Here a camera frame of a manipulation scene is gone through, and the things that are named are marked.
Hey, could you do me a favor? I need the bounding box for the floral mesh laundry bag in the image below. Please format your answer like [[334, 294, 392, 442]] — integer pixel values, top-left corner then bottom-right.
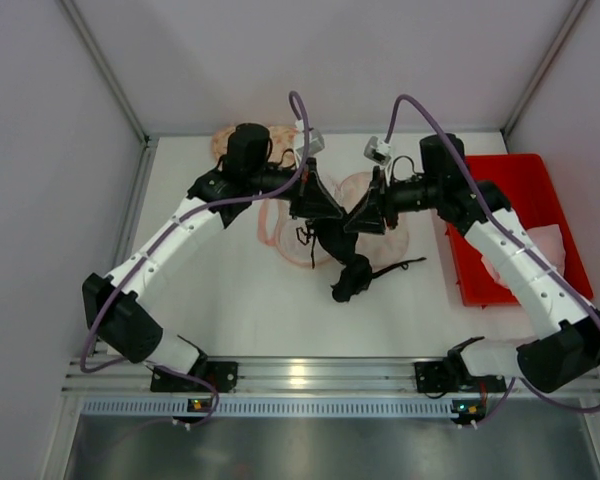
[[257, 172, 409, 270]]

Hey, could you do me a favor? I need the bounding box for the black lace bra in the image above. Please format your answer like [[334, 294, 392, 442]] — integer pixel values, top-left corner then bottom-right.
[[295, 218, 426, 303]]

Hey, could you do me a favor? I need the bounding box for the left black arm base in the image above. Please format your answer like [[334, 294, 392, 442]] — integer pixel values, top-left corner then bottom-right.
[[149, 360, 239, 393]]

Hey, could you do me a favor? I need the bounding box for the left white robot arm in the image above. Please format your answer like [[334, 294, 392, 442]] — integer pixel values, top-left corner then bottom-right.
[[82, 122, 344, 374]]

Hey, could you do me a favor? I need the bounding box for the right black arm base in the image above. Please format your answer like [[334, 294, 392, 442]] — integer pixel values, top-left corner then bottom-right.
[[414, 357, 507, 395]]

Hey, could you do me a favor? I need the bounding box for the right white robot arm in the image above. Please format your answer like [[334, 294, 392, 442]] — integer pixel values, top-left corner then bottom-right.
[[345, 134, 600, 393]]

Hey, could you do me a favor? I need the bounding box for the red plastic tray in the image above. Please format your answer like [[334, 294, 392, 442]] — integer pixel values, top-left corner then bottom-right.
[[446, 153, 594, 308]]

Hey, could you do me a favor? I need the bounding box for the pink folded cloth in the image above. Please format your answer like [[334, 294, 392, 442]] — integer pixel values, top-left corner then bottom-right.
[[481, 224, 566, 289]]

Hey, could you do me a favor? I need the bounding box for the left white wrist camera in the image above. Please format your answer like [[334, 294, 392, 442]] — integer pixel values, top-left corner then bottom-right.
[[292, 119, 325, 163]]

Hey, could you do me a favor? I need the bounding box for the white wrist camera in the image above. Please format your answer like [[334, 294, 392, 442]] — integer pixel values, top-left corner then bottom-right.
[[292, 119, 325, 163], [363, 136, 393, 166]]

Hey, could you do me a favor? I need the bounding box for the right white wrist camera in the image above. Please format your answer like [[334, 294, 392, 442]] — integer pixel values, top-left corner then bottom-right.
[[363, 136, 393, 166]]

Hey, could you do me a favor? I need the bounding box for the aluminium mounting rail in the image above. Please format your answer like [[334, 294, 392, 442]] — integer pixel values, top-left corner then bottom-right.
[[62, 355, 600, 396]]

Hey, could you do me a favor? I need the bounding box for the slotted grey cable duct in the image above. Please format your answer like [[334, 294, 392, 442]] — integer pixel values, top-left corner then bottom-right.
[[81, 396, 484, 419]]

